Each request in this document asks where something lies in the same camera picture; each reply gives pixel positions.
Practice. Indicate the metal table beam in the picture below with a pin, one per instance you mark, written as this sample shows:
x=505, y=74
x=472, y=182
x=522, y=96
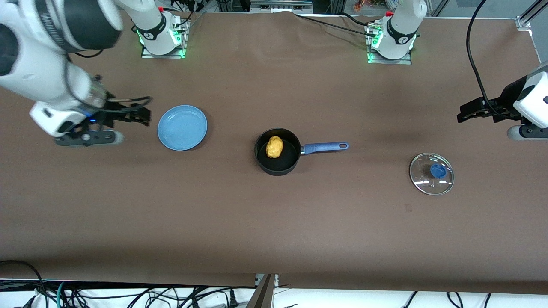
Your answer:
x=263, y=295

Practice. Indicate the aluminium background rail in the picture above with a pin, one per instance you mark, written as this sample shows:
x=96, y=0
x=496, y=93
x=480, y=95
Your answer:
x=278, y=6

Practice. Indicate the glass lid with blue knob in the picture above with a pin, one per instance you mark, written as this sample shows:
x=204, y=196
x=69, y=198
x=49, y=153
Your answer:
x=436, y=171

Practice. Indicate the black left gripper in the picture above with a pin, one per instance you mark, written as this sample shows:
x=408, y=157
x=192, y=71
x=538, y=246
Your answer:
x=506, y=102

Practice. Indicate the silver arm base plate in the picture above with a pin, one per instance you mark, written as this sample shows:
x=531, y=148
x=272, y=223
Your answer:
x=402, y=61
x=171, y=55

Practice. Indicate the yellow potato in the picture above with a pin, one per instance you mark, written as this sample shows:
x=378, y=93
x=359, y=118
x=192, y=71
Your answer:
x=274, y=147

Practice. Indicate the aluminium frame profile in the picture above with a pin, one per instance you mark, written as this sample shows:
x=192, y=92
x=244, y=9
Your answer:
x=523, y=21

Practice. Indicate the blue round plate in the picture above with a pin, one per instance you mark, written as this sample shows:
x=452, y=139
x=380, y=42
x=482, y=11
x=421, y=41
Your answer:
x=182, y=128

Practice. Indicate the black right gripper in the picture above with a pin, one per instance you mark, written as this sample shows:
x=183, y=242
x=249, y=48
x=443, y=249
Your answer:
x=114, y=115

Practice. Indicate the brown table cover cloth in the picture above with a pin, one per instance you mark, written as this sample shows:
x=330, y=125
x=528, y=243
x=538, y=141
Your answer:
x=299, y=222

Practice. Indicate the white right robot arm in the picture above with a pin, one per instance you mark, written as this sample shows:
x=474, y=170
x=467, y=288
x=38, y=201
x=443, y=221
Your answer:
x=43, y=72

